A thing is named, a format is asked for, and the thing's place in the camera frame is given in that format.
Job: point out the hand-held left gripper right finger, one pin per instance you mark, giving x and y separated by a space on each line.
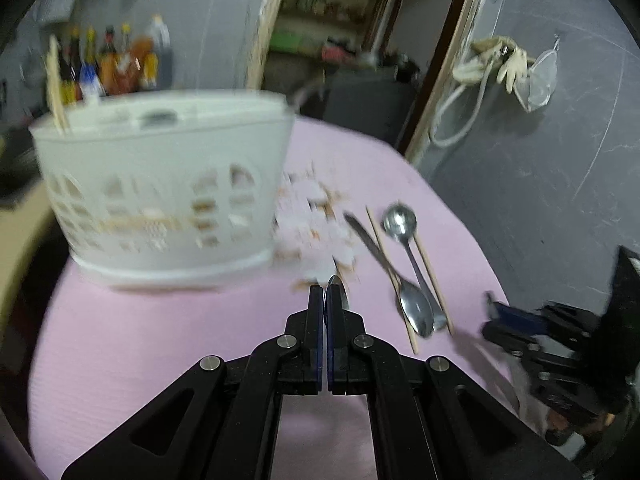
340 355

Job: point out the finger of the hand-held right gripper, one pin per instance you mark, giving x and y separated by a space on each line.
512 340
520 321

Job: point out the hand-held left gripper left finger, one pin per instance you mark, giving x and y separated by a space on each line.
315 340

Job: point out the wooden chopstick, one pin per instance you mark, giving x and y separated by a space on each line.
427 271
51 85
412 344

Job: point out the round steel spoon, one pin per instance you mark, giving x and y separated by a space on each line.
400 222

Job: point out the white plastic utensil basket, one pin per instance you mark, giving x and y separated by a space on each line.
150 160

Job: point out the pink tablecloth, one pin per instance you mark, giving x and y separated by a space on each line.
150 360

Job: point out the black cabinet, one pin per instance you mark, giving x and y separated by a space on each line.
370 105

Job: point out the white mesh bag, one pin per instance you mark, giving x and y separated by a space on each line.
542 80

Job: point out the cream rubber glove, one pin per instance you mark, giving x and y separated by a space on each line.
470 72
512 67

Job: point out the dark cooking pot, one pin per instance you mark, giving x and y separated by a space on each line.
407 69

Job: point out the steel pot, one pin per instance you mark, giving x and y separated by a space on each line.
370 58

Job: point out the red cloth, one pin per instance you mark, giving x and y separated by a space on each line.
336 52

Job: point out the green box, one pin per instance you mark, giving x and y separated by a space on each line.
292 41

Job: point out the beige kitchen counter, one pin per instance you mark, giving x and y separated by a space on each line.
20 260

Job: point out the large oil jug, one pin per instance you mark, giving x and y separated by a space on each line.
162 40

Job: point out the white and blue bag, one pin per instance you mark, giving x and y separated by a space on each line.
92 85

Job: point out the yellow-capped sauce bottle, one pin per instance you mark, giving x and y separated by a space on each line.
90 50
126 35

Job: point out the dark bottle red label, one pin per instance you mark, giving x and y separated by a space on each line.
110 45

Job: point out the dark bottle yellow label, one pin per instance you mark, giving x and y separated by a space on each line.
70 75

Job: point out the wooden door frame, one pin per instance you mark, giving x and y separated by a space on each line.
262 35

